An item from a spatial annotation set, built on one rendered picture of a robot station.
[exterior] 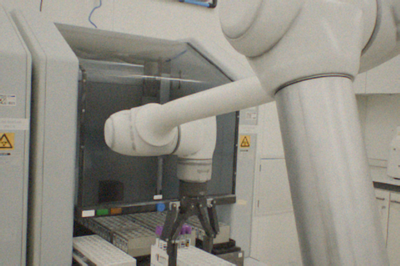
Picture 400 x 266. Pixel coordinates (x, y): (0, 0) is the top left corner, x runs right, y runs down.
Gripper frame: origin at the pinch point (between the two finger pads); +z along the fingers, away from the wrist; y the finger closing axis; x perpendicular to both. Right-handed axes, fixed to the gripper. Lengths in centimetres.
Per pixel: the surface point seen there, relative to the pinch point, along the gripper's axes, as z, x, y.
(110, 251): 5.6, 29.4, -9.0
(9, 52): -51, 34, -39
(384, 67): -78, 111, 246
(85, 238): 5.5, 44.6, -11.1
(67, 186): -14.1, 34.2, -21.4
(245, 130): -32, 35, 47
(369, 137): -23, 142, 280
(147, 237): 4.1, 32.9, 5.5
